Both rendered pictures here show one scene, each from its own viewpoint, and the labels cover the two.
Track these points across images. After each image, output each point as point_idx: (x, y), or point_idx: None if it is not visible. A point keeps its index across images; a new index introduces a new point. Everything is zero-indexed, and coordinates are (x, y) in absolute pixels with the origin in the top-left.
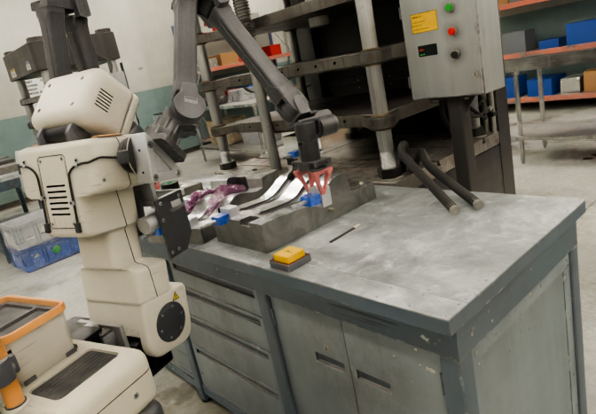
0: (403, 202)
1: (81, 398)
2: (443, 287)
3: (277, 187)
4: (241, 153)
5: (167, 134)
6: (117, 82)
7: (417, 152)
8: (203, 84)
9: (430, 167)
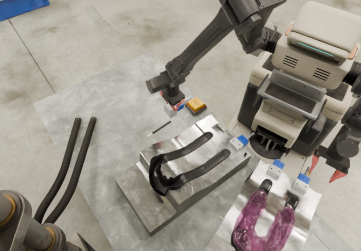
0: (106, 159)
1: (264, 54)
2: (141, 64)
3: (197, 180)
4: None
5: None
6: (298, 15)
7: (40, 222)
8: None
9: (66, 166)
